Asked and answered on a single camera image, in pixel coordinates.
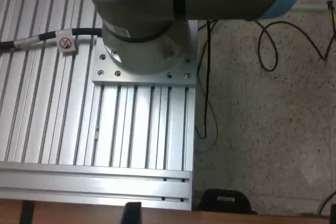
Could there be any black stand foot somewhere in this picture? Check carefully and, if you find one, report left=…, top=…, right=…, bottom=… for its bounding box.
left=197, top=188, right=257, bottom=215

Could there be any dark strip on table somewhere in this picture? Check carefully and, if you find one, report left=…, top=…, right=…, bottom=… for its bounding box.
left=20, top=200, right=35, bottom=224

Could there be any aluminium profile robot stand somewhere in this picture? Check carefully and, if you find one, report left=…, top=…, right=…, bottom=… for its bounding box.
left=0, top=0, right=198, bottom=211

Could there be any aluminium robot mounting plate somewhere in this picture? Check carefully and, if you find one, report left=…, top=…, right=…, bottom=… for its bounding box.
left=91, top=20, right=198, bottom=88

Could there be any white warning tag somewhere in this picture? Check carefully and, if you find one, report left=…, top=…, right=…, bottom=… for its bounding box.
left=57, top=36, right=79, bottom=55

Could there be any thin black floor cable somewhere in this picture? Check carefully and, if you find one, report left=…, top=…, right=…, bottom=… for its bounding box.
left=195, top=20, right=219, bottom=154

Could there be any thick black hanging cable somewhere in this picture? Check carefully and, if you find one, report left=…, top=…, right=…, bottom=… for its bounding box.
left=203, top=19, right=214, bottom=138

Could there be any looping black floor cable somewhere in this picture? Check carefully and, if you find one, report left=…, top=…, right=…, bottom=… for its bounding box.
left=256, top=0, right=336, bottom=72

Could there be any black cable silver connector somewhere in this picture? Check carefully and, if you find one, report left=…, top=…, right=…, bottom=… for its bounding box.
left=0, top=27, right=103, bottom=52

